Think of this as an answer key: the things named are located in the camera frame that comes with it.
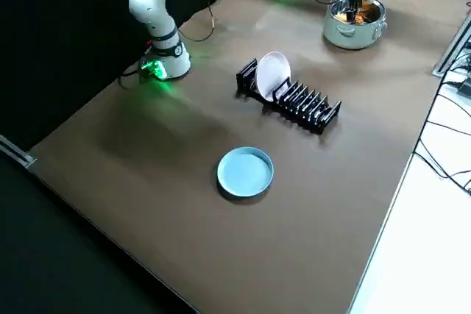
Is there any white plate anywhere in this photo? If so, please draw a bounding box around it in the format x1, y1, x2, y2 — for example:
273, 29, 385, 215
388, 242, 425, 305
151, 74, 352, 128
255, 51, 293, 104

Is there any light blue plate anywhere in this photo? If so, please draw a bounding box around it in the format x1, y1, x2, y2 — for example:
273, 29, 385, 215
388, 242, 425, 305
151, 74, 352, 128
216, 146, 275, 200

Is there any steel cooking pot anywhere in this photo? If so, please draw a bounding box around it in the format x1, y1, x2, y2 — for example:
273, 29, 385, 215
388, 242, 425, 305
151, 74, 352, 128
322, 0, 389, 51

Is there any black desk cable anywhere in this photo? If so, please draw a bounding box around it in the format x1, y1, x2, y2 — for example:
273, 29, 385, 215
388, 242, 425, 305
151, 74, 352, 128
414, 71, 471, 197

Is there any black cable with connector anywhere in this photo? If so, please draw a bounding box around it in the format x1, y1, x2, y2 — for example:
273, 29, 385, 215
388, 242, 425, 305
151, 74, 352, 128
180, 0, 219, 43

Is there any aluminium frame rail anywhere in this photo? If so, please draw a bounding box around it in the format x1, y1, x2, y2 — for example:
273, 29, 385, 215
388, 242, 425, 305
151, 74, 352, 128
0, 133, 38, 169

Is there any black dish rack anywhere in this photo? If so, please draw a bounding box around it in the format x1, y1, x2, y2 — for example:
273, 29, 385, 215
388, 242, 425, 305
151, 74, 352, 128
235, 57, 343, 135

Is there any aluminium post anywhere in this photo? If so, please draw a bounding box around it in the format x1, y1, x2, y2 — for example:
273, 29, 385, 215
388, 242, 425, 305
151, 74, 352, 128
431, 12, 471, 78

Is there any black arm base cable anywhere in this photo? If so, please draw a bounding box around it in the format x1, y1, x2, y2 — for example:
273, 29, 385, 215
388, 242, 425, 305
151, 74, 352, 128
117, 62, 149, 89

